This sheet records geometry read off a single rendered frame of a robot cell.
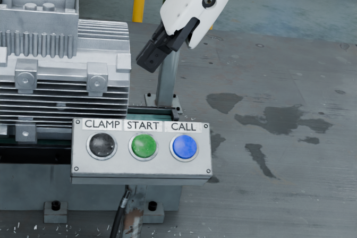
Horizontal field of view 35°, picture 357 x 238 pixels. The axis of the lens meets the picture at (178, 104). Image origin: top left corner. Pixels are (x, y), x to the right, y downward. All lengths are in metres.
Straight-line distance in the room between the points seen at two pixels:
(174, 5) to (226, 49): 0.86
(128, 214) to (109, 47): 0.26
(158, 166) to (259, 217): 0.40
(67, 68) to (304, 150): 0.60
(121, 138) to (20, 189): 0.32
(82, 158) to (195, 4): 0.26
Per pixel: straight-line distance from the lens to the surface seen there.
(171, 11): 0.82
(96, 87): 0.84
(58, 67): 0.86
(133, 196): 0.75
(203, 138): 0.71
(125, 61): 0.85
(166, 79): 1.27
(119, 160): 0.69
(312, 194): 1.14
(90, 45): 0.87
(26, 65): 0.84
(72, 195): 0.98
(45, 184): 0.97
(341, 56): 1.80
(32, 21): 0.85
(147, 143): 0.69
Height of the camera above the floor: 1.45
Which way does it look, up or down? 29 degrees down
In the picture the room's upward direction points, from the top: 9 degrees clockwise
